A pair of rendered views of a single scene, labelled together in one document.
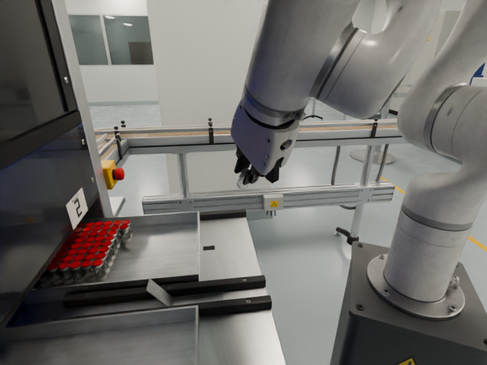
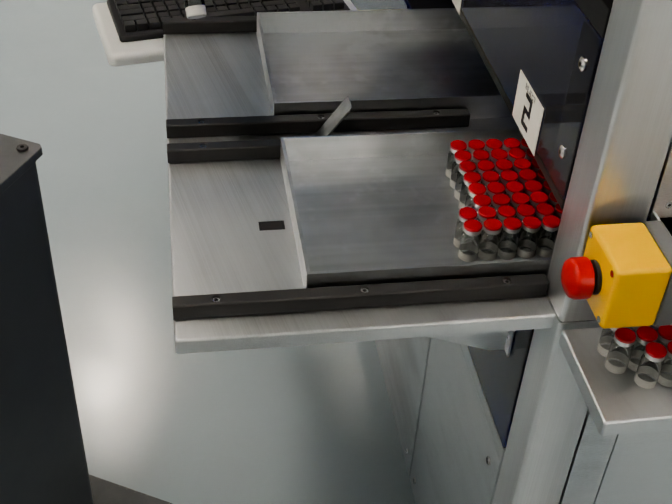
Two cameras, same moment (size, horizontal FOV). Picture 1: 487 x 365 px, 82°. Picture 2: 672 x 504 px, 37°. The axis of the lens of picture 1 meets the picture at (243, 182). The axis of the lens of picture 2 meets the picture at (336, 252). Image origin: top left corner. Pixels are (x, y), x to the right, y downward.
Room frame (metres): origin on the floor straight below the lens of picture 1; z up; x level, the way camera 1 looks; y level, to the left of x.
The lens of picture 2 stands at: (1.50, 0.12, 1.60)
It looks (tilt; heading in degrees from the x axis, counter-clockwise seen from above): 39 degrees down; 177
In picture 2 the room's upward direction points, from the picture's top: 4 degrees clockwise
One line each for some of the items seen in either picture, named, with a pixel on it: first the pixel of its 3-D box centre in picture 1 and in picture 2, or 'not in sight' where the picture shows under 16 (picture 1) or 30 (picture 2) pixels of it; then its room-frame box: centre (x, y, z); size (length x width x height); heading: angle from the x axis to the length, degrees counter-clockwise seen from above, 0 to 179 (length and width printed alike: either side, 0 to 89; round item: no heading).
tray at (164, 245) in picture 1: (129, 248); (436, 204); (0.56, 0.28, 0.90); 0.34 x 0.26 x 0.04; 98
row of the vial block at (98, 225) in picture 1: (90, 249); (509, 196); (0.54, 0.37, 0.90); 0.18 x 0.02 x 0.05; 8
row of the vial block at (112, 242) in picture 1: (110, 248); (472, 197); (0.55, 0.32, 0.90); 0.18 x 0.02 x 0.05; 8
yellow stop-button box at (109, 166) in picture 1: (101, 174); (629, 274); (0.79, 0.43, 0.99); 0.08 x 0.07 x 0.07; 98
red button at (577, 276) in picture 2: (117, 174); (583, 277); (0.79, 0.39, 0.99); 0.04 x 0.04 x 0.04; 8
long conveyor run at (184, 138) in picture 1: (251, 133); not in sight; (1.57, -0.05, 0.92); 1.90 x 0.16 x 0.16; 98
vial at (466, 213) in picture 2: (125, 233); (465, 228); (0.61, 0.31, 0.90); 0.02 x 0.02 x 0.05
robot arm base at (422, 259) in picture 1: (422, 251); not in sight; (0.48, -0.38, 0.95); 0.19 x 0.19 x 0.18
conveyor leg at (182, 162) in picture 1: (186, 208); not in sight; (1.51, 0.35, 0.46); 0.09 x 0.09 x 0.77; 8
